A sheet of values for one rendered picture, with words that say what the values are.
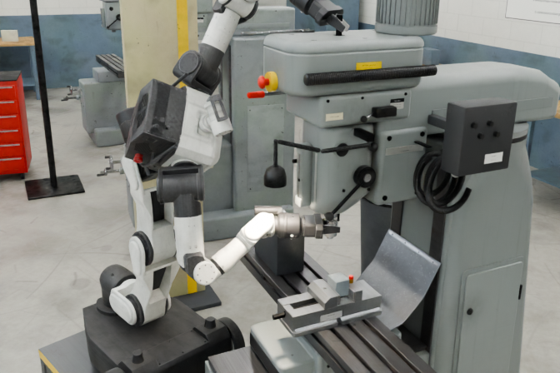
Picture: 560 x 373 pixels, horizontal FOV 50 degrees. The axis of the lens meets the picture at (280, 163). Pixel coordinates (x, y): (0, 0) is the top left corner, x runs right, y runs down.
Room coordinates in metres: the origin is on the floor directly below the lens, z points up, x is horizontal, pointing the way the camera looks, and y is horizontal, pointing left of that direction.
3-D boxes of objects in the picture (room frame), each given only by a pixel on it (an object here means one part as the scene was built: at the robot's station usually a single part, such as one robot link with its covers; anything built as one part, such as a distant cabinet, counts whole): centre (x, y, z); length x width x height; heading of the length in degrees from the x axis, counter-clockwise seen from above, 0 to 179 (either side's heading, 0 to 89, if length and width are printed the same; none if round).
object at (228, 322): (2.28, 0.22, 0.50); 0.20 x 0.05 x 0.20; 43
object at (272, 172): (1.77, 0.01, 1.47); 0.07 x 0.07 x 0.06
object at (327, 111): (1.91, -0.22, 1.68); 0.34 x 0.24 x 0.10; 115
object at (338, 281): (1.83, -0.21, 1.05); 0.06 x 0.05 x 0.06; 25
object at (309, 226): (1.89, -0.09, 1.24); 0.13 x 0.12 x 0.10; 2
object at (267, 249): (2.20, 0.00, 1.04); 0.22 x 0.12 x 0.20; 25
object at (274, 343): (1.89, -0.18, 0.80); 0.50 x 0.35 x 0.12; 115
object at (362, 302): (1.82, -0.18, 0.99); 0.35 x 0.15 x 0.11; 115
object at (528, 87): (2.11, -0.63, 1.66); 0.80 x 0.23 x 0.20; 115
